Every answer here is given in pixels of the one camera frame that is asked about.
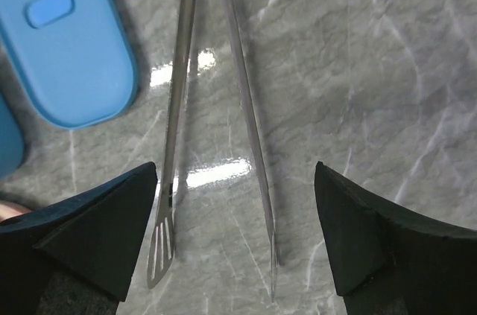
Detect steel serving tongs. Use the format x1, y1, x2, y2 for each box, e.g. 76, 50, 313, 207
146, 0, 278, 296

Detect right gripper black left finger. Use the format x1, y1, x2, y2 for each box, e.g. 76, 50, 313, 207
1, 162, 157, 314

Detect blue lunch box base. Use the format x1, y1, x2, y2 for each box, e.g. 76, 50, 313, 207
0, 96, 25, 178

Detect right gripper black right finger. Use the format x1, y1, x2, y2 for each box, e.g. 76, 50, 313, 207
315, 162, 476, 314

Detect blue lunch box lid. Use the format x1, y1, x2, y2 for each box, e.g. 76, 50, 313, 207
1, 0, 139, 129

